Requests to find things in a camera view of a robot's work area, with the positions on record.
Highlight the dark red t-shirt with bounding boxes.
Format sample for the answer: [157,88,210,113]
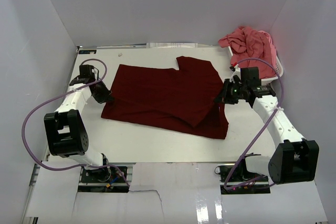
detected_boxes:
[101,56,229,140]

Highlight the small black label sticker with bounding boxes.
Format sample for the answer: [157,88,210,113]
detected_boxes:
[78,49,97,55]

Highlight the white front cover sheet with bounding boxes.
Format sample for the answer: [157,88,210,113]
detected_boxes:
[26,163,327,223]

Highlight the white plastic basket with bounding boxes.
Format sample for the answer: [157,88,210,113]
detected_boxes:
[230,56,284,85]

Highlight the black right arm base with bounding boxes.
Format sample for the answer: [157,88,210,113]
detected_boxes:
[214,164,270,195]

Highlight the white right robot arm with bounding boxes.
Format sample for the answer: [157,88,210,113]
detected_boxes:
[216,67,319,185]

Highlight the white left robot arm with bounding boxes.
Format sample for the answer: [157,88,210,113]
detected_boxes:
[44,65,113,182]

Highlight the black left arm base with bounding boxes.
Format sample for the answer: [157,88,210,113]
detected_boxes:
[78,166,133,193]

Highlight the pink t-shirt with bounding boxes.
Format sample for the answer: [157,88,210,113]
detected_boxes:
[218,26,277,79]

